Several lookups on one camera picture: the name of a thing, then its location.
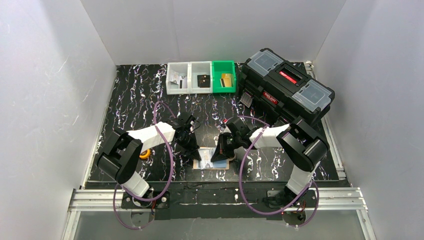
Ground green storage bin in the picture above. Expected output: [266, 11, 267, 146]
[211, 60, 237, 94]

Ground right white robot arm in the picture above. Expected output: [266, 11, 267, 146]
[211, 116, 329, 197]

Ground silver cards in bin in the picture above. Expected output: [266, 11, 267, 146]
[168, 73, 188, 89]

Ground white silver credit card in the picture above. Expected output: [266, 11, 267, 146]
[197, 148, 222, 170]

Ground white storage bin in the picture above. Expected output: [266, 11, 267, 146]
[189, 61, 213, 94]
[165, 62, 190, 95]

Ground beige leather card holder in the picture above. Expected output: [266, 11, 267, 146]
[193, 147, 234, 171]

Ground aluminium frame rail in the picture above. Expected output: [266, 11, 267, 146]
[62, 184, 376, 240]

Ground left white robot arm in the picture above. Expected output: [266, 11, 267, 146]
[95, 113, 201, 202]

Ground middle white storage bin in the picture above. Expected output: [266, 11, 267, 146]
[189, 61, 213, 94]

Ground left white storage bin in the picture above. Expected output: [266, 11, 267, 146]
[165, 62, 190, 95]

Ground black plastic toolbox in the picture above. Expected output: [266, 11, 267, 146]
[236, 48, 335, 127]

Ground black card in bin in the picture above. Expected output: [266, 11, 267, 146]
[197, 78, 211, 88]

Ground orange gold credit card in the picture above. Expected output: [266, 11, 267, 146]
[220, 73, 233, 88]

